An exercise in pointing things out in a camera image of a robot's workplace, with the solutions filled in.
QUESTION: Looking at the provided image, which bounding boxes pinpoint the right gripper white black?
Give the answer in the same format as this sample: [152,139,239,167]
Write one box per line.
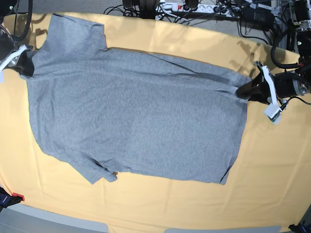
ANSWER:
[0,45,35,83]

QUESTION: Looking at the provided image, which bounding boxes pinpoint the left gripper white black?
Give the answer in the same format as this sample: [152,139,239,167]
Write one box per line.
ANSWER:
[236,61,287,112]

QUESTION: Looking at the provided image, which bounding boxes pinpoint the grey t-shirt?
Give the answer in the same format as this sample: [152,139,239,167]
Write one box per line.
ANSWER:
[26,15,248,184]

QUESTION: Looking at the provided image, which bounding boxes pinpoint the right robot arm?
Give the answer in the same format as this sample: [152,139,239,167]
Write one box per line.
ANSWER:
[0,0,35,83]

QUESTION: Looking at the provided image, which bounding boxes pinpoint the black power adapter box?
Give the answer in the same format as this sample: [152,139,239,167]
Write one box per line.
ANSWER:
[241,7,275,27]

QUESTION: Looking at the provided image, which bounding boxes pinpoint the yellow table cloth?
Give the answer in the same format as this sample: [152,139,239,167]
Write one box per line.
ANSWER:
[0,13,311,233]

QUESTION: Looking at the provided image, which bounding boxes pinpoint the white power strip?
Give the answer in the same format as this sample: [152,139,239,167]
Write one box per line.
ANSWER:
[157,0,241,18]

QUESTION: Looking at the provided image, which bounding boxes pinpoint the red black clamp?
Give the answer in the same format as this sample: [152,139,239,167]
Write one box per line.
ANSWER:
[0,187,25,211]

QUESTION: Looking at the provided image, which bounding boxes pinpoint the black clamp right corner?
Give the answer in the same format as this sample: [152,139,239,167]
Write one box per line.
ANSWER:
[289,224,311,233]

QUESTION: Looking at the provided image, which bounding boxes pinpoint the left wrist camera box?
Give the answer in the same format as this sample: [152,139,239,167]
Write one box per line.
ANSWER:
[264,103,282,125]

